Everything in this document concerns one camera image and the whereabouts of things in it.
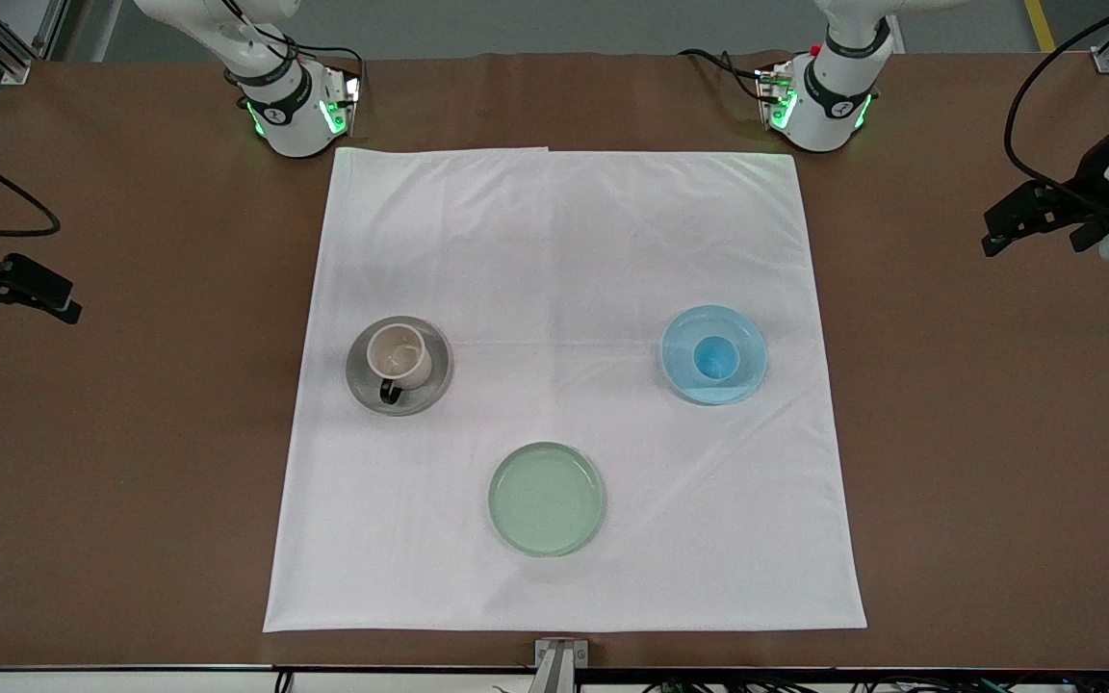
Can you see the green round plate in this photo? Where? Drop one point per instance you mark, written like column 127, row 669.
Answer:
column 546, row 499

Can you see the gray metal table bracket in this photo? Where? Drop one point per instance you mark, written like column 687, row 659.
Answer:
column 560, row 659

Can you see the gray round plate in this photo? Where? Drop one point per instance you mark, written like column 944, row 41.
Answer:
column 357, row 375

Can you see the white square cloth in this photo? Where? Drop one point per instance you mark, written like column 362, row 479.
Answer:
column 564, row 250

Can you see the blue round plate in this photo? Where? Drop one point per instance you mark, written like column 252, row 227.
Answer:
column 680, row 361

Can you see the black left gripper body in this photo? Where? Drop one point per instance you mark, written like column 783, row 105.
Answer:
column 1091, row 179

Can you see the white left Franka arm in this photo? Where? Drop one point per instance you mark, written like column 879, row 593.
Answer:
column 819, row 115

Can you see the blue plastic cup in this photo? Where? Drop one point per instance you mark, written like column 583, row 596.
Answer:
column 714, row 358

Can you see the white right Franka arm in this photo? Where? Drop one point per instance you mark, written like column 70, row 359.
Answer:
column 290, row 120

